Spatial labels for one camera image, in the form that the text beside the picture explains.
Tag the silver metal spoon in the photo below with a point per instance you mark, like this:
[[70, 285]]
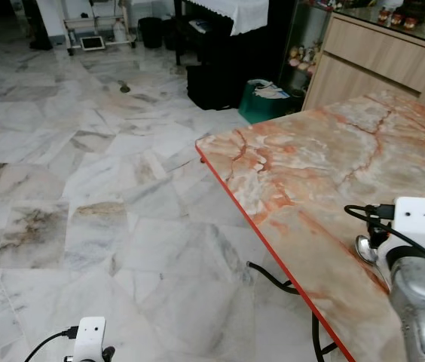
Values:
[[367, 249]]

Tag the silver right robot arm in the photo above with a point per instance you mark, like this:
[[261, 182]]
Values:
[[423, 309]]

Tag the black metal table leg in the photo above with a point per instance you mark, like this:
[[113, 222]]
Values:
[[273, 278]]

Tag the light wooden sideboard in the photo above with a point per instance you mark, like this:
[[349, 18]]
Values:
[[378, 64]]

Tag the green shopping bag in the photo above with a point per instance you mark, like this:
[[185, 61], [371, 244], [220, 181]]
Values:
[[261, 105]]

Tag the glass display cabinet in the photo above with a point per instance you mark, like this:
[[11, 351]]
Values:
[[307, 53]]

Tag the small red jar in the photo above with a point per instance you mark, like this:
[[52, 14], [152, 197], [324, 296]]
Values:
[[385, 17], [398, 19]]

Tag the black cabinet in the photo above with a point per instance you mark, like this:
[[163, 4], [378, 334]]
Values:
[[273, 45]]

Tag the black bag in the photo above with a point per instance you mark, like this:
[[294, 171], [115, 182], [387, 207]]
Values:
[[212, 87]]

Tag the white lace cloth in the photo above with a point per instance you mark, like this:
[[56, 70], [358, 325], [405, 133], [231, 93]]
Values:
[[239, 15]]

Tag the round floor drain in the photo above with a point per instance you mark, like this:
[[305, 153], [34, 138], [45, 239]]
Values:
[[125, 87]]

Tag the black waste bin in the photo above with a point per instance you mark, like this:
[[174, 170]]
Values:
[[151, 34]]

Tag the white framed tablet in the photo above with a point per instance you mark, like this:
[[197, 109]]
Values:
[[93, 43]]

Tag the white wheeled cart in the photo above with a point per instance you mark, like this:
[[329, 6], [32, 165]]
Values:
[[118, 30]]

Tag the black floor stand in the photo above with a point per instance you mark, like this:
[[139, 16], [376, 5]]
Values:
[[38, 34]]

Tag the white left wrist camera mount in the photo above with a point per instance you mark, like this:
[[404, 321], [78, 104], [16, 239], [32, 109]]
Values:
[[90, 338]]

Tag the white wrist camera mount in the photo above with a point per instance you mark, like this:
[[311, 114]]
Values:
[[90, 338], [416, 219]]

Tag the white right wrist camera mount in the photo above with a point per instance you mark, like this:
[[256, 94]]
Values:
[[416, 219]]

